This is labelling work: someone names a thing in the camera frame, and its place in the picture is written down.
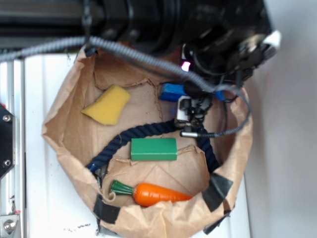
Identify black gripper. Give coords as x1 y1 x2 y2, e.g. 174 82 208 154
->
183 0 282 86

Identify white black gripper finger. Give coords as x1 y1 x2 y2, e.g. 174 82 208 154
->
174 95 212 128

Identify blue sponge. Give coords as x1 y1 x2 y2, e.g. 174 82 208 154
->
158 83 226 102

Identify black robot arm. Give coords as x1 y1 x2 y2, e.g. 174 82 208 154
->
0 0 281 86

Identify yellow sponge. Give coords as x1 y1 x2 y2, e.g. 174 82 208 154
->
81 85 131 125

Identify green wooden block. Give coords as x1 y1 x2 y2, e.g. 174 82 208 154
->
131 138 178 161

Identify brown paper bag basket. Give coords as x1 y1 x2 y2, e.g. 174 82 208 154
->
43 51 253 238

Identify orange toy carrot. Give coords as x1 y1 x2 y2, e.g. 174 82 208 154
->
109 180 192 207

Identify white plastic tray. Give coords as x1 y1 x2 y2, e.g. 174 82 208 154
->
26 55 250 238

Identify dark navy rope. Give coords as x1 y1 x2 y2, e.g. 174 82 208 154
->
85 118 220 174

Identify grey coiled cable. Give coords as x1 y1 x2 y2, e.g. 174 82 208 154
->
0 35 238 96

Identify black metal bracket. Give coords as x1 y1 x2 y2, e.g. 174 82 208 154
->
0 103 15 179

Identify aluminium frame rail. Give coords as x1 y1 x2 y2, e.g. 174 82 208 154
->
0 60 27 238

